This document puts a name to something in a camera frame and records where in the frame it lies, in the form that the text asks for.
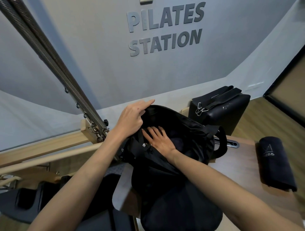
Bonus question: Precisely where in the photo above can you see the person's left hand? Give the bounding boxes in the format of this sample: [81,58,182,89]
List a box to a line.
[114,99,156,140]

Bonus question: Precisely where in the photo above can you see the grey wall letters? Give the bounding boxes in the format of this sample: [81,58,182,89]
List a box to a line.
[126,2,207,57]

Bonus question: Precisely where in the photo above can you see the wooden tower frame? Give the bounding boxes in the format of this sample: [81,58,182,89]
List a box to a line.
[0,119,105,191]

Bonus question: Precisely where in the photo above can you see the person's right forearm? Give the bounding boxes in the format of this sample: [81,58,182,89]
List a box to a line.
[169,150,305,231]

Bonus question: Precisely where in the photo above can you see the brown wooden side table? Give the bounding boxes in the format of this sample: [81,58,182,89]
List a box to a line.
[112,135,305,231]

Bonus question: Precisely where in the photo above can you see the black strap with metal clips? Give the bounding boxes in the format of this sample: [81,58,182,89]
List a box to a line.
[195,85,243,116]

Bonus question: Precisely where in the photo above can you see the chrome tower pole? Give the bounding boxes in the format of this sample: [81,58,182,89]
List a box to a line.
[0,0,119,162]

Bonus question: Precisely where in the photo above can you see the short wooden handle bar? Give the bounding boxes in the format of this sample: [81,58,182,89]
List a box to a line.
[0,175,22,188]

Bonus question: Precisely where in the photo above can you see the black printed backpack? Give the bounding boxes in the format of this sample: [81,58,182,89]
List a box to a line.
[119,104,228,231]

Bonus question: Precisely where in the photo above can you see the person's left forearm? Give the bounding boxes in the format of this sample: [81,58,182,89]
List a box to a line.
[27,133,124,231]

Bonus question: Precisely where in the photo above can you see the person's right hand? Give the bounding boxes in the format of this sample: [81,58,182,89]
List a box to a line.
[142,126,178,160]

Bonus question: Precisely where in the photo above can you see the brown blind with black frame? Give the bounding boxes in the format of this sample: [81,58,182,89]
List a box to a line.
[263,45,305,128]

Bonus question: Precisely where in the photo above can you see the black padded box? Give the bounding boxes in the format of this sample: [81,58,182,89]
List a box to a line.
[188,85,251,136]

